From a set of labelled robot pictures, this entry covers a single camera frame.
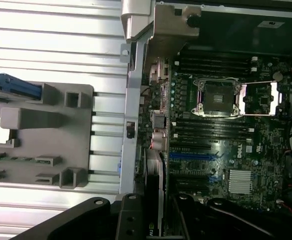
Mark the green motherboard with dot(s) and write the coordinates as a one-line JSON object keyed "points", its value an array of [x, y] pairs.
{"points": [[260, 150]]}

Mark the green RAM stick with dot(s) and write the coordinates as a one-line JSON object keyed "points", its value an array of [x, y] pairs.
{"points": [[1, 158]]}

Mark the CPU socket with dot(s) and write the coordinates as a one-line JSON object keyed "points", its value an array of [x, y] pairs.
{"points": [[215, 98]]}

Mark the blue expansion slot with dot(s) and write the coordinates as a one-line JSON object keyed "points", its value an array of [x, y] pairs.
{"points": [[190, 157]]}

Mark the silver chipset heatsink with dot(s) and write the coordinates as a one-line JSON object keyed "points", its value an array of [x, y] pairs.
{"points": [[239, 181]]}

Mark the silver socket cover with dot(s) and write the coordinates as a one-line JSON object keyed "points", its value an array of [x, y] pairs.
{"points": [[275, 100]]}

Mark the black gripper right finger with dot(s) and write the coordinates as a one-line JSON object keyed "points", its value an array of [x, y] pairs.
{"points": [[193, 220]]}

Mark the open grey PC case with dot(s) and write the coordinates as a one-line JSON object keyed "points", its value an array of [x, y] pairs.
{"points": [[135, 100]]}

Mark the round coin battery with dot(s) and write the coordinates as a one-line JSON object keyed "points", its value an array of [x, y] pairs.
{"points": [[277, 75]]}

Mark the hard disk with blue carrier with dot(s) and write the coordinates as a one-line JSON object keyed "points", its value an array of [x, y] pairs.
{"points": [[16, 85]]}

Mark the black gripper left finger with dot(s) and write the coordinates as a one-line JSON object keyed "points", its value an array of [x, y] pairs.
{"points": [[130, 220]]}

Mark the grey parts rack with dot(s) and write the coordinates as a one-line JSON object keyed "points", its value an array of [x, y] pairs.
{"points": [[48, 140]]}

